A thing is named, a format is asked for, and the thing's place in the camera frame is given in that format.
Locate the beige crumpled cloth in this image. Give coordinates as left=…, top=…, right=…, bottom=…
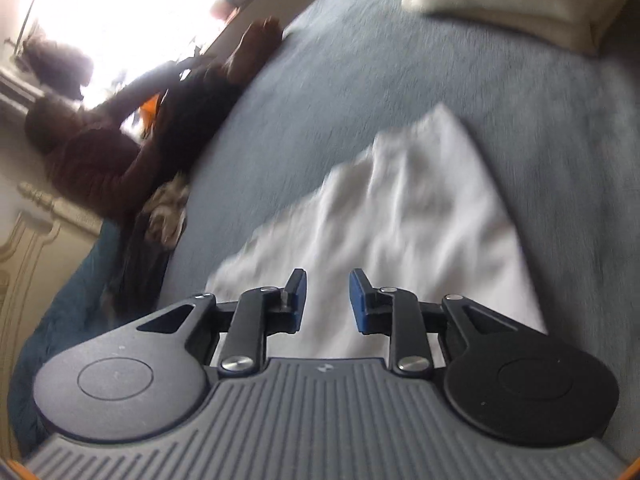
left=144, top=172, right=192, bottom=249

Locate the window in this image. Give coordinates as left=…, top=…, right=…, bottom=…
left=15, top=0, right=241, bottom=91

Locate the dark striped cloth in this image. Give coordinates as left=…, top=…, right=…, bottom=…
left=102, top=205, right=174, bottom=324

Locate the orange object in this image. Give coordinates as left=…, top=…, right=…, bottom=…
left=139, top=93, right=167, bottom=134

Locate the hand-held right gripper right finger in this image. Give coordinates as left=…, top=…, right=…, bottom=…
left=349, top=268, right=503, bottom=377

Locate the grey fleece blanket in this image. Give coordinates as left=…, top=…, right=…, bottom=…
left=150, top=0, right=640, bottom=461

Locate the cream cushion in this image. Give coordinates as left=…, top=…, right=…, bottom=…
left=401, top=0, right=627, bottom=57

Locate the cream carved furniture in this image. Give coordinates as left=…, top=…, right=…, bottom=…
left=0, top=180, right=104, bottom=322

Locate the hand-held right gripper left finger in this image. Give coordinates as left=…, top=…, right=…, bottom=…
left=137, top=268, right=307, bottom=376

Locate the white shirt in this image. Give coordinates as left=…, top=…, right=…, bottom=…
left=205, top=102, right=549, bottom=361

